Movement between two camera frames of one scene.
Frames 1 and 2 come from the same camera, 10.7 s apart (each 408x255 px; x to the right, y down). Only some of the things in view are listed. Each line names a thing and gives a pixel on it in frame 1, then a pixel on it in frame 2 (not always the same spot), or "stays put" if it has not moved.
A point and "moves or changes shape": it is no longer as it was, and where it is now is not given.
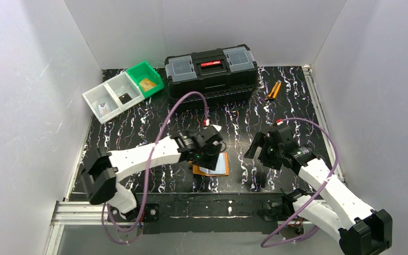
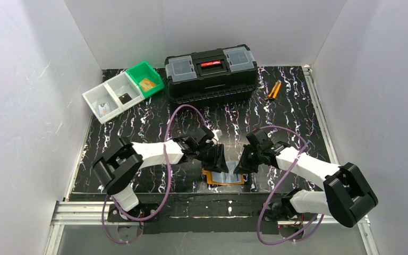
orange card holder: (222, 168) moves or changes shape
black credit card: (125, 98) stays put
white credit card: (104, 109) stays put
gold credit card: (146, 84) stays put
